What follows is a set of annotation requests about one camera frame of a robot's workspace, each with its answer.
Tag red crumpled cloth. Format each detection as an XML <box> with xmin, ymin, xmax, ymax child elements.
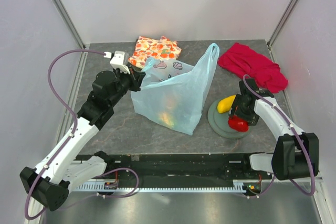
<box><xmin>218</xmin><ymin>42</ymin><xmax>288</xmax><ymax>93</ymax></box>

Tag grey round plate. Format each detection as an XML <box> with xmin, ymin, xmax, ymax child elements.
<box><xmin>207</xmin><ymin>99</ymin><xmax>251</xmax><ymax>140</ymax></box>

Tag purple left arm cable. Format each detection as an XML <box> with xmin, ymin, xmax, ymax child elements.
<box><xmin>24</xmin><ymin>49</ymin><xmax>140</xmax><ymax>221</ymax></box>

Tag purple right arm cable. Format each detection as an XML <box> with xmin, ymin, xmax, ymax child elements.
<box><xmin>243</xmin><ymin>74</ymin><xmax>316</xmax><ymax>200</ymax></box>

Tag orange pineapple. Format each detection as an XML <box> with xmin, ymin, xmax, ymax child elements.
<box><xmin>163</xmin><ymin>95</ymin><xmax>180</xmax><ymax>111</ymax></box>

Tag light blue plastic bag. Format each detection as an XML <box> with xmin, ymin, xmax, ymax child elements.
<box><xmin>131</xmin><ymin>43</ymin><xmax>219</xmax><ymax>135</ymax></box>

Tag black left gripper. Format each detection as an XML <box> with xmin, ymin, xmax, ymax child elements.
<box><xmin>109</xmin><ymin>64</ymin><xmax>145</xmax><ymax>106</ymax></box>

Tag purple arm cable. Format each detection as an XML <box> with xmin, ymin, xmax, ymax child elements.
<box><xmin>243</xmin><ymin>74</ymin><xmax>316</xmax><ymax>200</ymax></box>
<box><xmin>24</xmin><ymin>49</ymin><xmax>140</xmax><ymax>221</ymax></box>

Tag green orange mango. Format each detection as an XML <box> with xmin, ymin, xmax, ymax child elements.
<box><xmin>158</xmin><ymin>112</ymin><xmax>176</xmax><ymax>129</ymax></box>

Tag floral orange folded cloth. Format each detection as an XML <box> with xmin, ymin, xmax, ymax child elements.
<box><xmin>128</xmin><ymin>36</ymin><xmax>182</xmax><ymax>69</ymax></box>

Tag red bell pepper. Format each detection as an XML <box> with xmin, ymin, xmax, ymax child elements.
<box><xmin>228</xmin><ymin>115</ymin><xmax>249</xmax><ymax>132</ymax></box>

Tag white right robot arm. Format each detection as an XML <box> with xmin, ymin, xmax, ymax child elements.
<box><xmin>228</xmin><ymin>78</ymin><xmax>319</xmax><ymax>180</ymax></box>

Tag yellow mango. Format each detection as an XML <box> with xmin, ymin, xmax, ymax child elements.
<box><xmin>217</xmin><ymin>95</ymin><xmax>236</xmax><ymax>114</ymax></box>

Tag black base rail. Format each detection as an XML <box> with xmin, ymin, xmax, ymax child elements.
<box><xmin>73</xmin><ymin>152</ymin><xmax>272</xmax><ymax>190</ymax></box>

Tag light blue cable duct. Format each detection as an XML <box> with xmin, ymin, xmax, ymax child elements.
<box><xmin>74</xmin><ymin>181</ymin><xmax>261</xmax><ymax>193</ymax></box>

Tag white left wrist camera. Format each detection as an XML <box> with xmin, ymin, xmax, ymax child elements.
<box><xmin>104</xmin><ymin>51</ymin><xmax>130</xmax><ymax>74</ymax></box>

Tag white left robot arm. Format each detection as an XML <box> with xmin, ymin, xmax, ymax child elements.
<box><xmin>20</xmin><ymin>68</ymin><xmax>145</xmax><ymax>211</ymax></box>

